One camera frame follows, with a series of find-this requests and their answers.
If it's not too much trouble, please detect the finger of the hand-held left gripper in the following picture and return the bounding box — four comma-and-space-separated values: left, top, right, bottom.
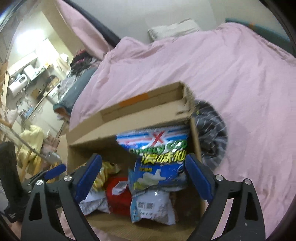
29, 163, 67, 186

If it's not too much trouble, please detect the pink curtain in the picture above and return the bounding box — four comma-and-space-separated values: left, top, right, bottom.
57, 0, 114, 58

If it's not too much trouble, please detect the yellow cloth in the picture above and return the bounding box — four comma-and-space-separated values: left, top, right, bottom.
17, 125, 45, 163

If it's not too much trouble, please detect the pink blanket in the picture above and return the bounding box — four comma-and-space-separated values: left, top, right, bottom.
55, 22, 296, 241

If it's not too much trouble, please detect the wooden staircase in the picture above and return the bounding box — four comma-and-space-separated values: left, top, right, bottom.
0, 60, 14, 130

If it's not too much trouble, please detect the teal headboard cushion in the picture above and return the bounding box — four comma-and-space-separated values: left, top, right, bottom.
225, 17, 292, 43

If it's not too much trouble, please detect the grey pillow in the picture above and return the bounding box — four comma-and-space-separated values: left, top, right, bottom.
147, 19, 200, 42

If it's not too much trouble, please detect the white water heater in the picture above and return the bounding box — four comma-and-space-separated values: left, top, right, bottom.
7, 79, 29, 98

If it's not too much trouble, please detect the dark clothes pile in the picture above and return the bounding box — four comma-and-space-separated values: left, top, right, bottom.
69, 49, 102, 75

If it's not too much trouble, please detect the grey blue cushion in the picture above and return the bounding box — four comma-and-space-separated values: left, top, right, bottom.
54, 67, 99, 114

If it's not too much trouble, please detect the white range hood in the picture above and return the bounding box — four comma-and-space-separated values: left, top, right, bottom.
23, 65, 38, 80

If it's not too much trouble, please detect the pale laundry pile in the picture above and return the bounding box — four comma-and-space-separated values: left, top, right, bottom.
58, 72, 77, 102

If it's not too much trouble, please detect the grey striped cloth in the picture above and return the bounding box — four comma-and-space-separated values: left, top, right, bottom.
193, 100, 228, 168

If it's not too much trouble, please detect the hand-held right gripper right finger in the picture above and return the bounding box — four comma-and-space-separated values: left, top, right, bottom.
185, 153, 266, 241

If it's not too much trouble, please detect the large blue snack bag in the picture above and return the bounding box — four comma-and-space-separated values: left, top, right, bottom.
116, 125, 191, 193

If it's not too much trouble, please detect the red silver-backed snack packet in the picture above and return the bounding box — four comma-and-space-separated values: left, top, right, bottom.
79, 189, 110, 214

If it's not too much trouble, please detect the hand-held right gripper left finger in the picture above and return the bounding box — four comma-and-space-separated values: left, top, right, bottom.
21, 153, 103, 241

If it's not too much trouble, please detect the light blue white snack packet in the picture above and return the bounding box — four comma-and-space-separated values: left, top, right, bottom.
130, 189, 176, 225

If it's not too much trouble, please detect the grey metal bracket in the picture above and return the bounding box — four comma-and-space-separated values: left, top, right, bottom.
46, 151, 62, 164

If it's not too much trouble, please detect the yellow snack bag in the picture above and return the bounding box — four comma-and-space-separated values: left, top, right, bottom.
91, 161, 121, 192

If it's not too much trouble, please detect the small cardboard box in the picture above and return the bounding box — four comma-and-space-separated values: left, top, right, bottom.
47, 75, 60, 87

